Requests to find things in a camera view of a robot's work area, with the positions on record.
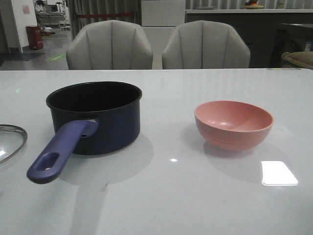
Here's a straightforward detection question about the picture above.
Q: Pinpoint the dark blue saucepan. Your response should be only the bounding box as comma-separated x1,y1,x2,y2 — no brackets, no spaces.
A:
26,81,142,184

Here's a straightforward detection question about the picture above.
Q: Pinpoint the pink bowl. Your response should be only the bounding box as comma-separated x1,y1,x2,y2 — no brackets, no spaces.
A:
194,100,274,151

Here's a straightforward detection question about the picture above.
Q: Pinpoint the glass lid with blue knob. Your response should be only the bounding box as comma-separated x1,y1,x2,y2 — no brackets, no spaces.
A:
0,124,28,164

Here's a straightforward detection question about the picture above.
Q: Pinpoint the right beige chair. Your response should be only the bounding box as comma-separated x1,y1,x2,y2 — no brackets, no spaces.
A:
162,20,250,69

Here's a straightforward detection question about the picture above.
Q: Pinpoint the beige chair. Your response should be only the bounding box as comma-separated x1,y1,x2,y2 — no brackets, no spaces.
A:
66,20,153,70
162,20,250,69

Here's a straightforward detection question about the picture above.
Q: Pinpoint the left beige chair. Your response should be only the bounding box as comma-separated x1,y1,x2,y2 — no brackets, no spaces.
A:
66,20,153,70

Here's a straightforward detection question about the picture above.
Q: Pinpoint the white cabinet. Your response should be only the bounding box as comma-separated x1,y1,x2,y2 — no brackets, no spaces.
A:
141,0,185,70

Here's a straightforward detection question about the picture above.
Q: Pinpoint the dark counter with white top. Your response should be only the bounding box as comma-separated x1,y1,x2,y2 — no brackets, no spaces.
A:
185,9,313,68

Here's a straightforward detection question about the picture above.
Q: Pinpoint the fruit plate on counter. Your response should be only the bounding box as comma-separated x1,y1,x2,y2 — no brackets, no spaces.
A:
243,0,264,9

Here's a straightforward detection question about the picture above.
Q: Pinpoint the red trash bin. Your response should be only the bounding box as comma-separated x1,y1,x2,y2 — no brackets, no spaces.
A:
26,25,44,50

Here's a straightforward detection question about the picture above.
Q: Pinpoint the dark blue floor mat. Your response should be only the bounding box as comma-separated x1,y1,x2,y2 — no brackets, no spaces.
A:
1,53,45,61

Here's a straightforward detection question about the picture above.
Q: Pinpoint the tan cushion at right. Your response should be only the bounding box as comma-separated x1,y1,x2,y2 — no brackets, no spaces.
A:
281,51,313,70

